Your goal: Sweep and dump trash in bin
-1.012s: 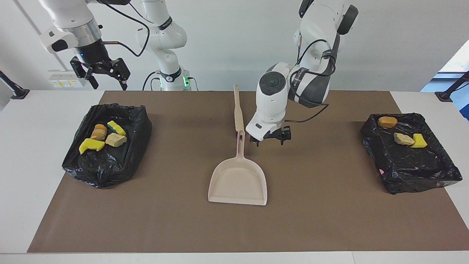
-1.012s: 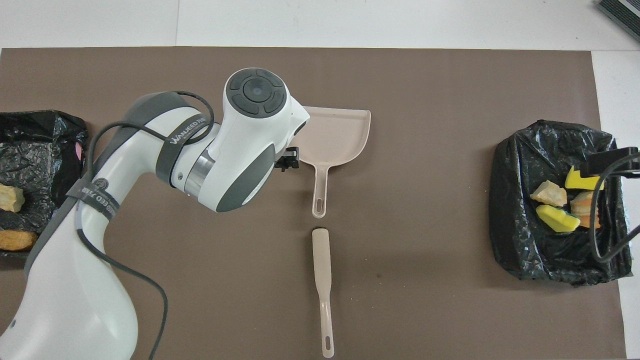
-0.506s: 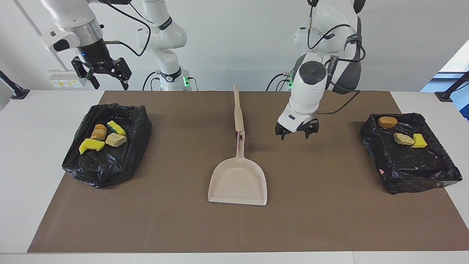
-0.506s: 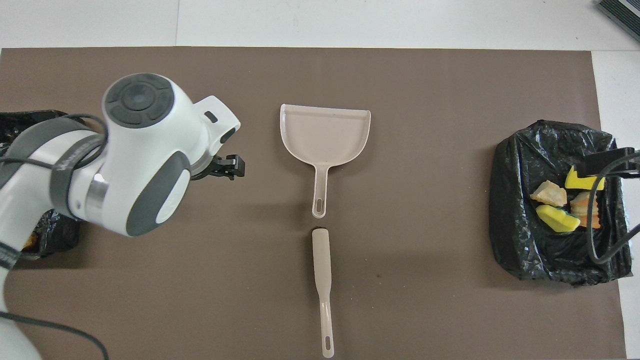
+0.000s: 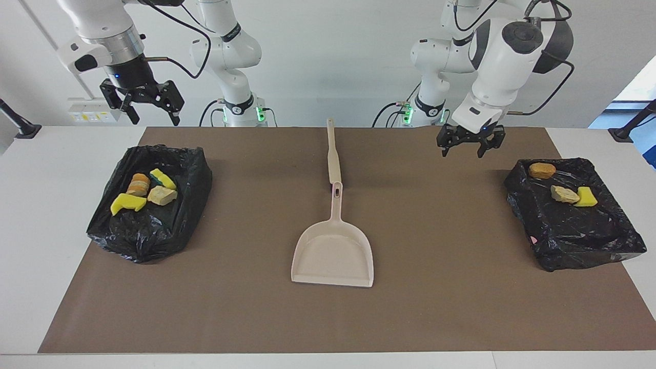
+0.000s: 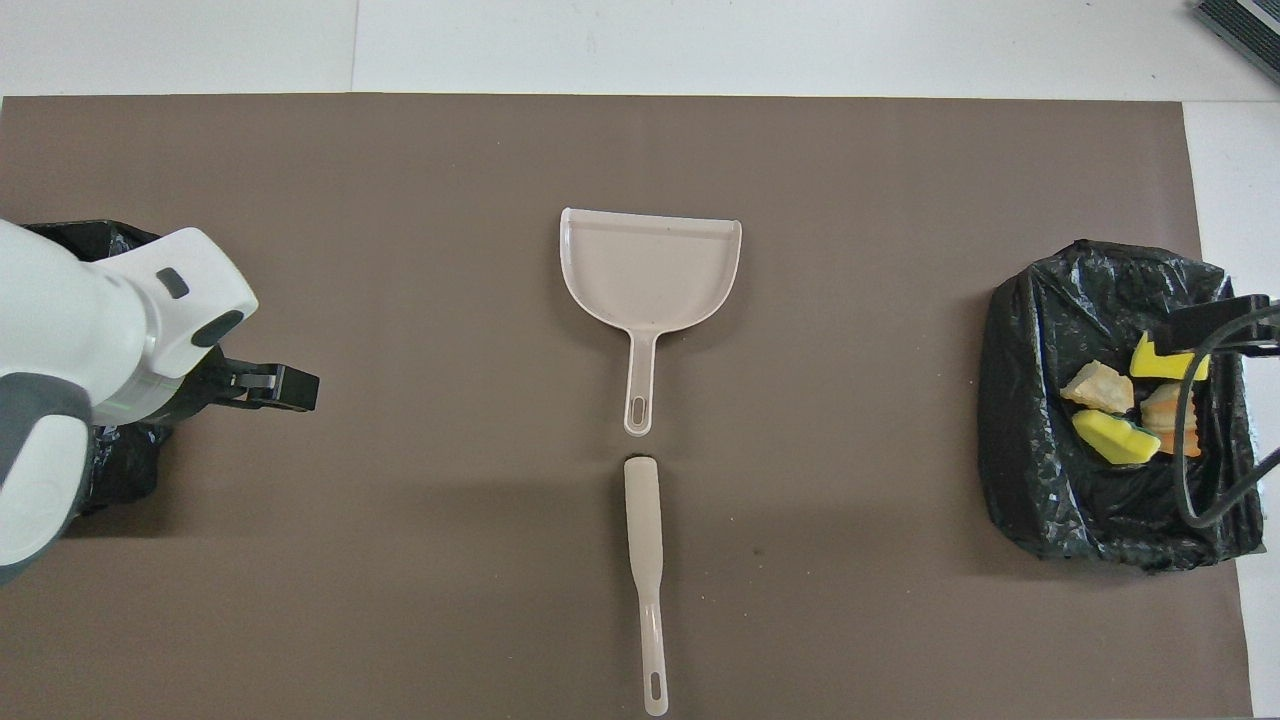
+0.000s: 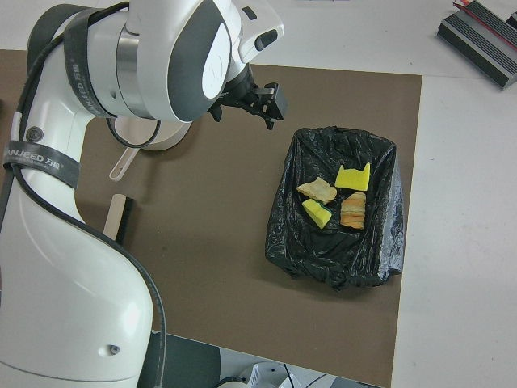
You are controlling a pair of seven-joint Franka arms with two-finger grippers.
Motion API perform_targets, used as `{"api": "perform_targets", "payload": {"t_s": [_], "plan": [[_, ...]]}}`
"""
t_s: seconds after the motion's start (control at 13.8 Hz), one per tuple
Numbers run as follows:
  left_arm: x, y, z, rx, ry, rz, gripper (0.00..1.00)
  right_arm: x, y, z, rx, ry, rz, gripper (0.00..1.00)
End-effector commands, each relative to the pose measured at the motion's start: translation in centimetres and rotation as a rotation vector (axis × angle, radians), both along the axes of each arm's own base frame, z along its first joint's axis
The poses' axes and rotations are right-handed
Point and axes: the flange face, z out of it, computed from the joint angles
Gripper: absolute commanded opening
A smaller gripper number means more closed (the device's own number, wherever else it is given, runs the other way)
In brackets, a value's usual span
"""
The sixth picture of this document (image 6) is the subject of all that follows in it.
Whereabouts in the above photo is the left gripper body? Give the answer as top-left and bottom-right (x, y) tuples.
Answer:
(158, 346), (248, 428)

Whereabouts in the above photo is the bin with black bag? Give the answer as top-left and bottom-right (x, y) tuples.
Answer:
(20, 219), (173, 518)
(977, 239), (1267, 572)

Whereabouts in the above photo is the beige plastic hand brush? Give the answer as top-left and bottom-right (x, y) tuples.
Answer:
(623, 456), (670, 718)

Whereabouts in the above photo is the beige plastic dustpan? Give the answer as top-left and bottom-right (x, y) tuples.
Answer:
(559, 207), (744, 438)

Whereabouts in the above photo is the beige crumpled paper piece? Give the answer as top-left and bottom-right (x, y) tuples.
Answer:
(1060, 360), (1137, 415)

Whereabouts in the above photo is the yellow sponge piece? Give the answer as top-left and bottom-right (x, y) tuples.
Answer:
(1072, 408), (1162, 467)
(1130, 331), (1212, 384)

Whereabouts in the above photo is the dark ribbed panel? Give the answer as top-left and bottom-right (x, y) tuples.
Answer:
(1193, 0), (1280, 73)

